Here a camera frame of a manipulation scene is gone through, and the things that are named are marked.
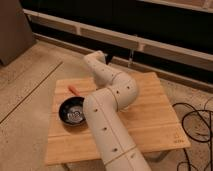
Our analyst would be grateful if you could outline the black bowl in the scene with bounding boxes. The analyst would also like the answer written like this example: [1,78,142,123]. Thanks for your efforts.
[58,96,86,126]

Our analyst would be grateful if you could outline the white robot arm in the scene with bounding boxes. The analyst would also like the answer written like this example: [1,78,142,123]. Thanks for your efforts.
[83,51,151,171]

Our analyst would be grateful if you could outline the black floor cables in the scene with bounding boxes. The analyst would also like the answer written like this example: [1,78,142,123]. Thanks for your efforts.
[171,96,213,171]

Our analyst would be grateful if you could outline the grey cabinet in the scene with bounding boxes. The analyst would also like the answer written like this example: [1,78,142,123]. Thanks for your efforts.
[0,0,36,65]

